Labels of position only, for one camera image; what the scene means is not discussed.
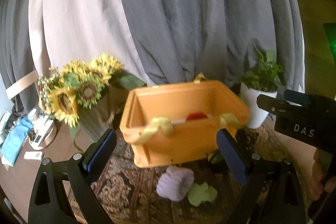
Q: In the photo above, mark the orange plastic storage crate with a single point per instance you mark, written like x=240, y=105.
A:
x=154, y=121

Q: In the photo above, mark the black green ball toy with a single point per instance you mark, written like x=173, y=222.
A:
x=216, y=156

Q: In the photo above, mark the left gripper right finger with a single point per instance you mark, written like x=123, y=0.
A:
x=271, y=192

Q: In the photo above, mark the beige curtain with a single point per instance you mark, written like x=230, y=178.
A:
x=64, y=30

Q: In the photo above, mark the patterned paisley table rug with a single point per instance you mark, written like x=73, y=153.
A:
x=128, y=193

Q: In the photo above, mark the white fluffy soft toy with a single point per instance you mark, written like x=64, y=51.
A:
x=175, y=183

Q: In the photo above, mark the grey curtain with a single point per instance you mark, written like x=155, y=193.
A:
x=178, y=39

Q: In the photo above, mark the white remote control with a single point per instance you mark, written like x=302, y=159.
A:
x=33, y=155

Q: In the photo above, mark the potted plant white pot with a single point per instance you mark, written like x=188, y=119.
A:
x=262, y=79

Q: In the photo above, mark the green frog soft toy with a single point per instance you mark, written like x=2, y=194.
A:
x=200, y=193

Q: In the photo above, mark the red pompom ball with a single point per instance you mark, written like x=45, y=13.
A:
x=196, y=116

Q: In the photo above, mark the sunflower bouquet in vase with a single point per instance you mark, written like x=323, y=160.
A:
x=89, y=95

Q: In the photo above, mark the blue folded cloth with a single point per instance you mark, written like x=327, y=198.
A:
x=13, y=143

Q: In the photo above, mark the white paper cup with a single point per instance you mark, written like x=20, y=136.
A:
x=33, y=115

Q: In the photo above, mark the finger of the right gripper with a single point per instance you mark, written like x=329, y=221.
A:
x=283, y=108
x=313, y=101

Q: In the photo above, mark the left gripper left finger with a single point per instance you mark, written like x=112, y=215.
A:
x=49, y=202

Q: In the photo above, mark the person right hand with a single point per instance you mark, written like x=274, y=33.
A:
x=317, y=187

